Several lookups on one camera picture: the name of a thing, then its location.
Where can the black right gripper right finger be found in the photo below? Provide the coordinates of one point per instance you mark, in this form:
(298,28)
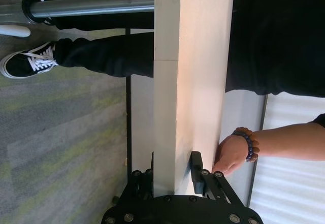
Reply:
(198,175)

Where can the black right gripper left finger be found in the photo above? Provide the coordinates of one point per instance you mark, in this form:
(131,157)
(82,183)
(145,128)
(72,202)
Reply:
(144,183)

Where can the white rolling table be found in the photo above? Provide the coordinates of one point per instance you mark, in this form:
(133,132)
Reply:
(193,56)

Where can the person bare left forearm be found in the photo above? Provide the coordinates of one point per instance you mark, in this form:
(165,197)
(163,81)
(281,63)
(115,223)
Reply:
(287,140)

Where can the person left hand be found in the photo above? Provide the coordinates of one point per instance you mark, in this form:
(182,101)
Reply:
(232,155)

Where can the black t-shirt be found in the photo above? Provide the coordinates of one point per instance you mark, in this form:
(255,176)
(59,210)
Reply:
(279,31)

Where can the black left sneaker white laces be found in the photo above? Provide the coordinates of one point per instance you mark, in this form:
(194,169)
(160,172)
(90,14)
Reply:
(28,61)

